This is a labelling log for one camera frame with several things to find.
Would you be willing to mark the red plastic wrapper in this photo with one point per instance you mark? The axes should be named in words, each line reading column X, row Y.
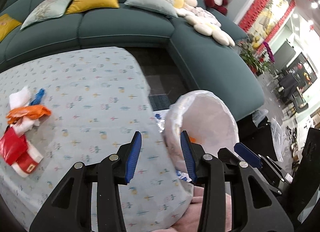
column 19, row 153

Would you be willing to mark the pink folded blanket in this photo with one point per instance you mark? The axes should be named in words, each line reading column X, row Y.
column 200, row 12

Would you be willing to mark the floral light blue tablecloth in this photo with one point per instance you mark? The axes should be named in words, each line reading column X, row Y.
column 98, row 99

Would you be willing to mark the light green cushion left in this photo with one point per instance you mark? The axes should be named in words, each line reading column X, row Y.
column 48, row 9

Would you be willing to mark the dark green sectional sofa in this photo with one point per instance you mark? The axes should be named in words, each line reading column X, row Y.
column 203, row 62

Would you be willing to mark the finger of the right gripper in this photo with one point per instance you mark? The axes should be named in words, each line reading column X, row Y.
column 272, row 172

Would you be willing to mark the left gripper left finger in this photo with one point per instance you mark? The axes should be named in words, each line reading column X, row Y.
column 68, row 207

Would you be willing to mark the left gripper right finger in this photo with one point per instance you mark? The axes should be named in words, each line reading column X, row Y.
column 255, row 206

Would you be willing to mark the blue measuring tape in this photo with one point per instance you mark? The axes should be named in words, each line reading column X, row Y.
column 38, row 98

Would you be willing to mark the trash bin with white liner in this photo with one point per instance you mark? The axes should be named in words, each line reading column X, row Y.
column 205, row 118

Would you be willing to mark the light green cushion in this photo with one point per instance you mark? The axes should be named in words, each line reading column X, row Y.
column 164, row 7
column 48, row 9

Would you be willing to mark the pink cloth under gripper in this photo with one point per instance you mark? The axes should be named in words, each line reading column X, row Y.
column 191, row 218

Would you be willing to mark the light green cushion right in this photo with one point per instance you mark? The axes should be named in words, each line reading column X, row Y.
column 164, row 7

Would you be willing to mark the yellow embroidered cushion left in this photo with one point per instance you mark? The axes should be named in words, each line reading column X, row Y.
column 7, row 24

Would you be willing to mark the orange plastic bag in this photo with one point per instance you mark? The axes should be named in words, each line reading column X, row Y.
column 32, row 112

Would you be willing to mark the potted green plant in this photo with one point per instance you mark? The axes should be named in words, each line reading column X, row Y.
column 257, row 66

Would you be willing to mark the black bin with plastic bag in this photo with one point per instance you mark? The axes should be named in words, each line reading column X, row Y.
column 264, row 138

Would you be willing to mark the flat white daisy cushion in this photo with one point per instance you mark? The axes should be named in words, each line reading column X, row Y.
column 210, row 28

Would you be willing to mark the purple orchid plant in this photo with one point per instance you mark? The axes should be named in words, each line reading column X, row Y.
column 269, row 52

